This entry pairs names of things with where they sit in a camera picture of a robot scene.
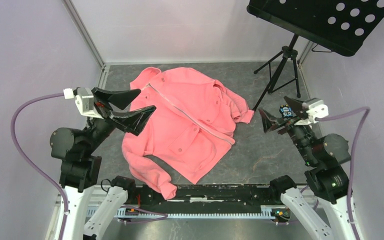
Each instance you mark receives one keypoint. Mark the black music stand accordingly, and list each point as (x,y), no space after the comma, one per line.
(340,26)

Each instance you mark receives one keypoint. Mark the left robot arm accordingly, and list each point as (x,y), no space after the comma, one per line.
(79,174)

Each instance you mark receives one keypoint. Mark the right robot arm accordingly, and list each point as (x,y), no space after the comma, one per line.
(331,161)

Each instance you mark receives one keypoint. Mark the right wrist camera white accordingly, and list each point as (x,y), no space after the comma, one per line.
(310,111)

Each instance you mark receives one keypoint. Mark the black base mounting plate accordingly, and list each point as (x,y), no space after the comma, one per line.
(205,199)

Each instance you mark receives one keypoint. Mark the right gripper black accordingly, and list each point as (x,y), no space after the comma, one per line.
(268,124)

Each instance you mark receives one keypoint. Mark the small black blue toy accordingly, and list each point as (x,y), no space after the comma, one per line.
(286,111)

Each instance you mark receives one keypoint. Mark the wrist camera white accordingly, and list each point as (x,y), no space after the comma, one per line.
(310,111)
(84,101)

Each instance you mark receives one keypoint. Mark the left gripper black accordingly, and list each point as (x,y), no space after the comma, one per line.
(134,119)

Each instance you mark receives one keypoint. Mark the pink zip-up jacket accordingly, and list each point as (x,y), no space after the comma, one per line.
(191,129)

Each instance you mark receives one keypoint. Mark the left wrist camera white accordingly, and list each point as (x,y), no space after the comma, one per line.
(84,101)

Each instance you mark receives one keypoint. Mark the white slotted cable duct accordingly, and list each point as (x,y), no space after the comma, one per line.
(265,213)

